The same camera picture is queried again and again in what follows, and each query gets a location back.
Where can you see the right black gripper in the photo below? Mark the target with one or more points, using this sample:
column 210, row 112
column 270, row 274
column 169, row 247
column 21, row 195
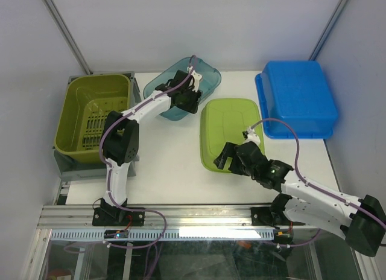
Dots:
column 228, row 150

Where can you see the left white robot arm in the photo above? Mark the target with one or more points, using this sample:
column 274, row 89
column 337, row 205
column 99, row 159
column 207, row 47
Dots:
column 119, row 143

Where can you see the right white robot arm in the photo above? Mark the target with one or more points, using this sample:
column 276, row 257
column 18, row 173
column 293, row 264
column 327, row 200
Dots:
column 359, row 222

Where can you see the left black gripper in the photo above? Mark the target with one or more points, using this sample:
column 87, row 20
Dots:
column 193, row 106

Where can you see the aluminium corner post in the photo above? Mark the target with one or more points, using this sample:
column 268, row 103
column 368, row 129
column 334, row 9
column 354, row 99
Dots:
column 328, row 29
column 68, row 37

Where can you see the left aluminium corner post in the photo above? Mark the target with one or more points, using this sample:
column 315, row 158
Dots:
column 68, row 37

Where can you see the white slotted cable duct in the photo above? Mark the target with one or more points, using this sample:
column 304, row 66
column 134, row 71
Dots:
column 182, row 234

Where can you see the teal plastic tub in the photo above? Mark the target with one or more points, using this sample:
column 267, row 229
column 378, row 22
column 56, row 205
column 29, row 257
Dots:
column 211, row 79

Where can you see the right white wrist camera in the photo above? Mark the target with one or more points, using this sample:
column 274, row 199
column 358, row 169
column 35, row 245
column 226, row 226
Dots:
column 250, row 136

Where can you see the aluminium front rail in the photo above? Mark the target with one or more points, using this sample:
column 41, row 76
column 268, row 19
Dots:
column 80, row 216

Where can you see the lime green plastic tub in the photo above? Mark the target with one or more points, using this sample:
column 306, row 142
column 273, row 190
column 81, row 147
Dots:
column 224, row 120

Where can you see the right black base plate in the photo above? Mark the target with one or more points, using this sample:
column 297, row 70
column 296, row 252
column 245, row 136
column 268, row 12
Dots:
column 262, row 216

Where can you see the large blue plastic container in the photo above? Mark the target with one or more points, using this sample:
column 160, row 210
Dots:
column 297, row 93

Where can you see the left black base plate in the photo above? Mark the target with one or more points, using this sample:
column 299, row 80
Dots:
column 114, row 216

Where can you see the olive green slotted basket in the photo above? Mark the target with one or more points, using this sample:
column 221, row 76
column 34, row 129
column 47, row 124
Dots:
column 88, row 101

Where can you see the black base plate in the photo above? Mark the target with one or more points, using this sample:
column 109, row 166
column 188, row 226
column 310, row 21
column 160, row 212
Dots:
column 262, row 216
column 114, row 216

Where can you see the right aluminium corner post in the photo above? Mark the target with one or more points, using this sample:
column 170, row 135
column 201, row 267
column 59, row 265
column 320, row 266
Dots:
column 328, row 29

